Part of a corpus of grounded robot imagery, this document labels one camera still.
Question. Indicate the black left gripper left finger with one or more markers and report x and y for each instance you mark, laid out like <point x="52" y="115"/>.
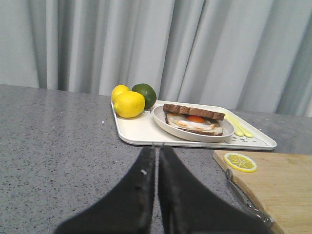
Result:
<point x="126" y="209"/>

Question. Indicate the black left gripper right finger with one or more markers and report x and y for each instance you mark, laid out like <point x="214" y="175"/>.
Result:
<point x="188" y="207"/>

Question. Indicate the white round plate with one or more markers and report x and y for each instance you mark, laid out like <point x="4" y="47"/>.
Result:
<point x="159" y="117"/>

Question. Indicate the white bread slice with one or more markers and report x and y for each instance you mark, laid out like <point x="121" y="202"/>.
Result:
<point x="178" y="109"/>

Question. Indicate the bottom bread slice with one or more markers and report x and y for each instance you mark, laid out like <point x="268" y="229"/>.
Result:
<point x="217" y="131"/>

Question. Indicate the white bear tray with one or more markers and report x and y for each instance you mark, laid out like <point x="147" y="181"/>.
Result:
<point x="143" y="130"/>

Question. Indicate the lemon slice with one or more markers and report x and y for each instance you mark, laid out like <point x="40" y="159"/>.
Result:
<point x="240" y="162"/>

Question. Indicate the fried egg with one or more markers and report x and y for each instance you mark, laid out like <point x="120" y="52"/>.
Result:
<point x="189" y="122"/>

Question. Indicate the yellow plastic fork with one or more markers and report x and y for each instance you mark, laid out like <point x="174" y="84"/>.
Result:
<point x="237" y="130"/>

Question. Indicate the wooden cutting board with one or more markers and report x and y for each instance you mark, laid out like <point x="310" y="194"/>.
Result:
<point x="281" y="187"/>

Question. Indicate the yellow lemon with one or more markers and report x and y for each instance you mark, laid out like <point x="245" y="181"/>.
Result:
<point x="119" y="89"/>
<point x="129" y="104"/>

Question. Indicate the green lime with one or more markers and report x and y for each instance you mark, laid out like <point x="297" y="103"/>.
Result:
<point x="148" y="92"/>

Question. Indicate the grey curtain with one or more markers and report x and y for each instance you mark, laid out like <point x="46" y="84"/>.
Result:
<point x="249" y="55"/>

